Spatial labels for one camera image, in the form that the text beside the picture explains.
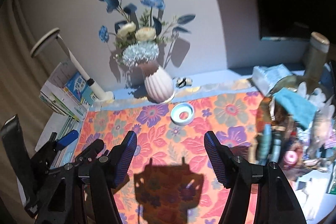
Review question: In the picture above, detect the small panda figurine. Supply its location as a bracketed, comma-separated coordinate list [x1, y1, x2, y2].
[176, 77, 193, 88]

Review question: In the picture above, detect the white desk lamp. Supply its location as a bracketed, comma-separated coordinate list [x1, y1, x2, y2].
[30, 28, 114, 102]

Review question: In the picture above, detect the stack of books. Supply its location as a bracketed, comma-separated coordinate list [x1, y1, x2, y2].
[39, 62, 98, 169]

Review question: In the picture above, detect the woven bamboo basket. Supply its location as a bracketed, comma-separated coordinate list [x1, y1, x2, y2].
[269, 76, 335, 172]

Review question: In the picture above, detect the white ribbed vase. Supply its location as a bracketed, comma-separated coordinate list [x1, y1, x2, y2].
[139, 60, 175, 103]

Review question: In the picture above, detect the white plush toy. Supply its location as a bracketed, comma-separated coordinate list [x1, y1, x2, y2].
[296, 82, 335, 118]

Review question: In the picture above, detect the blue and cream flower bouquet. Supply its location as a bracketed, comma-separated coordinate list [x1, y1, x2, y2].
[98, 0, 196, 68]

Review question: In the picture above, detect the blue tissue pack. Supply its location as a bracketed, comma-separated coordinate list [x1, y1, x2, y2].
[252, 64, 292, 96]

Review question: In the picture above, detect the floral orange table mat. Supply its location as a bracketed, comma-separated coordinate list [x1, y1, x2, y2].
[75, 91, 263, 223]

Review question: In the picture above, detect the blue white tape ring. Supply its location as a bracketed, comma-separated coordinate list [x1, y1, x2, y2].
[170, 102, 196, 126]

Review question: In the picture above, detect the teal knitted cloth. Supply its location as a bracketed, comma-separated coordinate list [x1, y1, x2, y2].
[273, 88, 317, 130]

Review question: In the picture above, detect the metal thermos bottle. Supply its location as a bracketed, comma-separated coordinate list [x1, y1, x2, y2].
[303, 32, 330, 88]

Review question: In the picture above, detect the beige curtain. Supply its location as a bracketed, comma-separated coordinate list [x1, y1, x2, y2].
[1, 0, 53, 156]

